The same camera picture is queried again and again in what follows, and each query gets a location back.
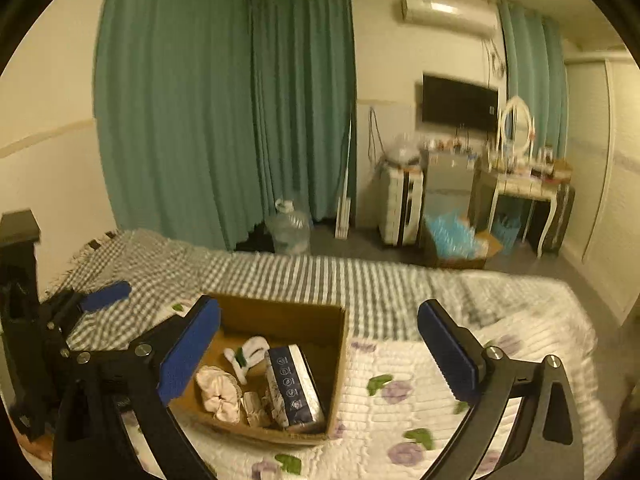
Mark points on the white suitcase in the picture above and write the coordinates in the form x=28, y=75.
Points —
x=397, y=205

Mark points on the wide green curtain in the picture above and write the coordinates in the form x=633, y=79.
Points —
x=170, y=110

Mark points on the white dressing table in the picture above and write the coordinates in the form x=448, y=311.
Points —
x=520, y=187

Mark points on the white oval vanity mirror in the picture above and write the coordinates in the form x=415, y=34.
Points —
x=516, y=125

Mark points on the black suitcase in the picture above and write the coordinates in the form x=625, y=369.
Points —
x=557, y=220

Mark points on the brown cardboard box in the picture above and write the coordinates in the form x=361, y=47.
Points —
x=300, y=322

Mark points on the grey mini fridge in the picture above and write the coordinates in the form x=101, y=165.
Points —
x=447, y=180

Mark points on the dark blue tissue pack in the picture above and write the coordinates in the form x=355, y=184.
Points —
x=295, y=390

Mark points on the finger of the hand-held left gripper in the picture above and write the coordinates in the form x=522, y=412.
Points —
x=105, y=296

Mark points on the white wardrobe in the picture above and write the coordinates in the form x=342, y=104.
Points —
x=612, y=175

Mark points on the clear water jug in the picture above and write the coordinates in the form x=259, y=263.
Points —
x=289, y=230

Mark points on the clear plastic bag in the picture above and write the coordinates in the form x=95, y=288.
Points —
x=400, y=149

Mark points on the narrow green window curtain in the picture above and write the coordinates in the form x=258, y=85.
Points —
x=530, y=70

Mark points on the white air conditioner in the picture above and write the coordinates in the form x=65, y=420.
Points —
x=447, y=12

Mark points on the dark wooden bed post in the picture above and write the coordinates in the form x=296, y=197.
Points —
x=19, y=245

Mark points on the cardboard box of blue hangers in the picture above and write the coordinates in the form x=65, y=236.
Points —
x=455, y=242

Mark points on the small beige cloth pouch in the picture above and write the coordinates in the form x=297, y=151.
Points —
x=256, y=407

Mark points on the black wall television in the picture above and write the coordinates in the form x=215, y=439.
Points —
x=457, y=100

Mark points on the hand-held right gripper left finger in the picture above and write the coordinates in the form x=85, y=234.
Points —
x=190, y=350

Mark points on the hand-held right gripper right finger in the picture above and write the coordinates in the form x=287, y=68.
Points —
x=447, y=355

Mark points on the grey checkered blanket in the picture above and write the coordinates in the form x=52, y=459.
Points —
x=280, y=280

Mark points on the white floral quilt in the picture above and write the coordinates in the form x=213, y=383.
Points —
x=400, y=410

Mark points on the white flat mop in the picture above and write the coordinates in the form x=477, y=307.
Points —
x=345, y=210

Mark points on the green corner curtain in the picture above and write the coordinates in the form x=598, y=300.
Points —
x=305, y=100

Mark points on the white and green sock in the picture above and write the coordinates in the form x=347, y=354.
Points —
x=247, y=352

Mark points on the pink fabric scrunchie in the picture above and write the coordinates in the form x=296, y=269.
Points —
x=217, y=392

